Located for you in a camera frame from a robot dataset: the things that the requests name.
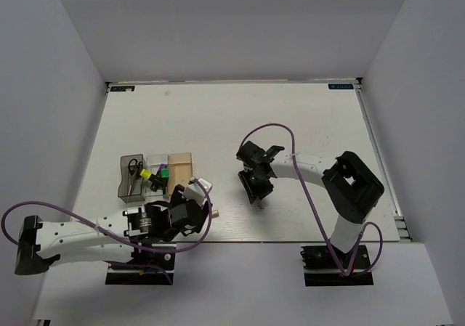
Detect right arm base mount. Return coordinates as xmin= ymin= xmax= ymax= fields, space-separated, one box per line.
xmin=299 ymin=244 xmax=375 ymax=288

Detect black handled scissors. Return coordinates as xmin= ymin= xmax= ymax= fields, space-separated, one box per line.
xmin=126 ymin=158 xmax=143 ymax=202

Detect blue table label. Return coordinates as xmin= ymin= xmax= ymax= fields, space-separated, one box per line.
xmin=328 ymin=83 xmax=354 ymax=90
xmin=110 ymin=86 xmax=135 ymax=92

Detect right blue table label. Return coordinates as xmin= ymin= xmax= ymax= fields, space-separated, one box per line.
xmin=328 ymin=83 xmax=354 ymax=90

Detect green capped highlighter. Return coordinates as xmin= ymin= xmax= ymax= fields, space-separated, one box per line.
xmin=160 ymin=168 xmax=169 ymax=196

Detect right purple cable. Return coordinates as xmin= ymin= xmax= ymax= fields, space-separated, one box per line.
xmin=239 ymin=123 xmax=384 ymax=277

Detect clear transparent container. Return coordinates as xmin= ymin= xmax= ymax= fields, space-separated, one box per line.
xmin=145 ymin=154 xmax=169 ymax=200

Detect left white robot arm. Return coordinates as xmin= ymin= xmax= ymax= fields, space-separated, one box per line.
xmin=15 ymin=179 xmax=212 ymax=276

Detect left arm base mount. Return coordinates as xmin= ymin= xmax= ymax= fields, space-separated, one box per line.
xmin=105 ymin=244 xmax=177 ymax=286

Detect dark grey transparent container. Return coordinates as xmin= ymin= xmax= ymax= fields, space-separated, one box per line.
xmin=118 ymin=154 xmax=145 ymax=203

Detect yellow capped highlighter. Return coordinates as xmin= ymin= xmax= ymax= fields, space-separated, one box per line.
xmin=139 ymin=169 xmax=161 ymax=186

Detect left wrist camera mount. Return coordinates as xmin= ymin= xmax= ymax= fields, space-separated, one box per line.
xmin=182 ymin=177 xmax=213 ymax=206

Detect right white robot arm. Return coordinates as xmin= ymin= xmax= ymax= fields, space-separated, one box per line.
xmin=236 ymin=141 xmax=384 ymax=267

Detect left blue table label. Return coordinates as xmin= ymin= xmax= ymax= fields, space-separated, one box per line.
xmin=110 ymin=86 xmax=135 ymax=92

